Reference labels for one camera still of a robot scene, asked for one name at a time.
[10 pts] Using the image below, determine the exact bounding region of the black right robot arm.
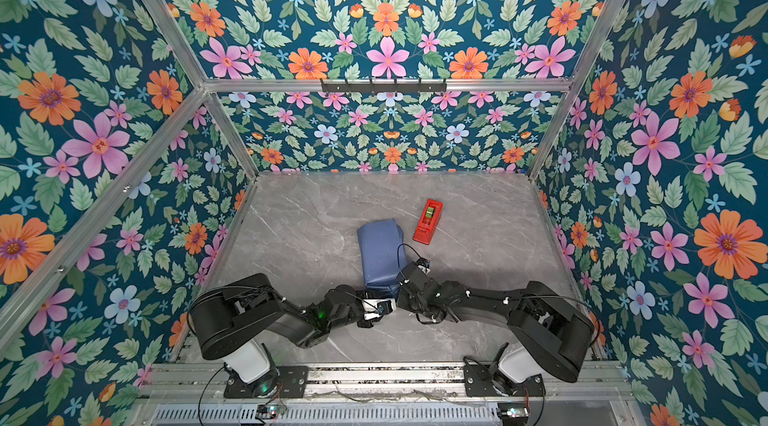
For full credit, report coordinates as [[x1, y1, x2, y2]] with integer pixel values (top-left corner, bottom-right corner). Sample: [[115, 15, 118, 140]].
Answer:
[[397, 262, 595, 386]]

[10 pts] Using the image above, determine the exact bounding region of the light blue wrapping paper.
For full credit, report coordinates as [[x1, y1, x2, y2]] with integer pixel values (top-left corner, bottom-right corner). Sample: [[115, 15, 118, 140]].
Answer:
[[357, 219, 406, 296]]

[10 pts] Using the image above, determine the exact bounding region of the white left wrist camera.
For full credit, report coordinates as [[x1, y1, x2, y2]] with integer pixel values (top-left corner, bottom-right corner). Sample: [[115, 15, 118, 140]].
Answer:
[[362, 298, 396, 320]]

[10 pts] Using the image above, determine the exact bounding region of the black hook rail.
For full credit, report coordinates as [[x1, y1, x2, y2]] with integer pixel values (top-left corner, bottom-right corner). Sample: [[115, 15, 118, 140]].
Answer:
[[320, 79, 448, 95]]

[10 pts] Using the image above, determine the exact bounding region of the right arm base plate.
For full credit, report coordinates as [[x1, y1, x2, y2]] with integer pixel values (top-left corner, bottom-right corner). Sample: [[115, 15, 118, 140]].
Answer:
[[463, 362, 546, 398]]

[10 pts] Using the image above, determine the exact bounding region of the aluminium mounting rail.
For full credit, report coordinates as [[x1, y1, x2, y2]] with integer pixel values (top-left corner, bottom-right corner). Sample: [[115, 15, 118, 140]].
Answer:
[[138, 361, 635, 403]]

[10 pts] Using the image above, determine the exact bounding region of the red tape dispenser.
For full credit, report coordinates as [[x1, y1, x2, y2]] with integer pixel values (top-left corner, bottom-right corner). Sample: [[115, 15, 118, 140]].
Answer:
[[413, 199, 443, 245]]

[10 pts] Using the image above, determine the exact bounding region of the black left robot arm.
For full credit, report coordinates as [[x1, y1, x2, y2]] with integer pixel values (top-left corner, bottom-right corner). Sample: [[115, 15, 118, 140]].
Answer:
[[188, 273, 396, 387]]

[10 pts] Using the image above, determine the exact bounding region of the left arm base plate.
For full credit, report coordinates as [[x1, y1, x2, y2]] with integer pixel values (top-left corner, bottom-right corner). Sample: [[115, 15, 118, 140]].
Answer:
[[223, 366, 309, 399]]

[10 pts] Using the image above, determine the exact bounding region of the white cable duct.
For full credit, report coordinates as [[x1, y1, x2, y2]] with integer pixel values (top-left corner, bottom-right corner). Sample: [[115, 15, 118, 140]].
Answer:
[[150, 403, 501, 425]]

